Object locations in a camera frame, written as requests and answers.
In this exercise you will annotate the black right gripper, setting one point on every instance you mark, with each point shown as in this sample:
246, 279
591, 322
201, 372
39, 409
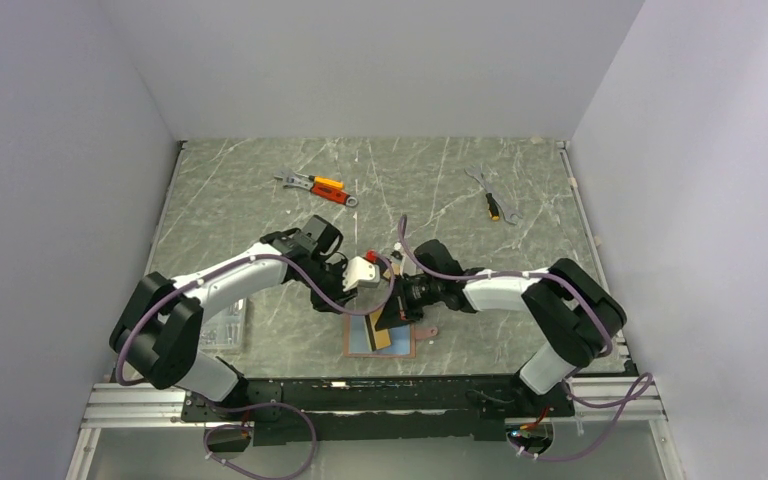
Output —
399, 310

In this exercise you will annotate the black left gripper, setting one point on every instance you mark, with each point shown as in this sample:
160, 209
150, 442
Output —
337, 295

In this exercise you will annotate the orange VIP card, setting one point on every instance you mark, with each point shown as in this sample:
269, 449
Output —
376, 339

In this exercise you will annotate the brown leather card holder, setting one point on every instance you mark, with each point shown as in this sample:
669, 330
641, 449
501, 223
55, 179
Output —
361, 340

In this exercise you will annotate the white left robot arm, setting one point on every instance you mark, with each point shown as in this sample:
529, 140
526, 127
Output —
159, 330

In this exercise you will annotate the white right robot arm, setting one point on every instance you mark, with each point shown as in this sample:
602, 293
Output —
577, 316

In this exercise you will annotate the red orange adjustable wrench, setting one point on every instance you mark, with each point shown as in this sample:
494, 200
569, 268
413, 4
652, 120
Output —
329, 189

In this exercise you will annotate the clear plastic screw box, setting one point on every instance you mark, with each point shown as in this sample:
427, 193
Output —
224, 331

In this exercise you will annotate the silver open end wrench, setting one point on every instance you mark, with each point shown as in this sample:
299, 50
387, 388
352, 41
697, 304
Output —
508, 213

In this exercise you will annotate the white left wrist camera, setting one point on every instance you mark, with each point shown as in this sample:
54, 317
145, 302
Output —
361, 271

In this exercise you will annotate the yellow handled screwdriver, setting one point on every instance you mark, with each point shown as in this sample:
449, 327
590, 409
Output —
492, 207

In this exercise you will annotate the aluminium frame rail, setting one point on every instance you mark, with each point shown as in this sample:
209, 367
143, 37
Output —
113, 406

